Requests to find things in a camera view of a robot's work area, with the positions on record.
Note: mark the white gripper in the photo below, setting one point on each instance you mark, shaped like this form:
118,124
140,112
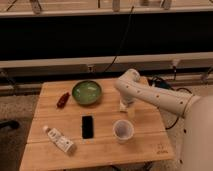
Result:
130,109

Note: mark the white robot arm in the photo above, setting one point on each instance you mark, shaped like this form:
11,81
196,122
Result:
197,146

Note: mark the white plastic cup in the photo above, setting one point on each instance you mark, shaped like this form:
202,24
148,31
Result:
123,130

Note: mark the green bowl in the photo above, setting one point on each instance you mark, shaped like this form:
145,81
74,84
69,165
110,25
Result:
86,92

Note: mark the black smartphone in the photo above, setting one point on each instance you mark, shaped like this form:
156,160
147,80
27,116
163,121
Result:
87,127

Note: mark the dark red chili pepper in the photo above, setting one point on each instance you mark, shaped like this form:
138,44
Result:
63,100

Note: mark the white plastic bottle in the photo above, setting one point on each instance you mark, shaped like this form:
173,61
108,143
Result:
61,141

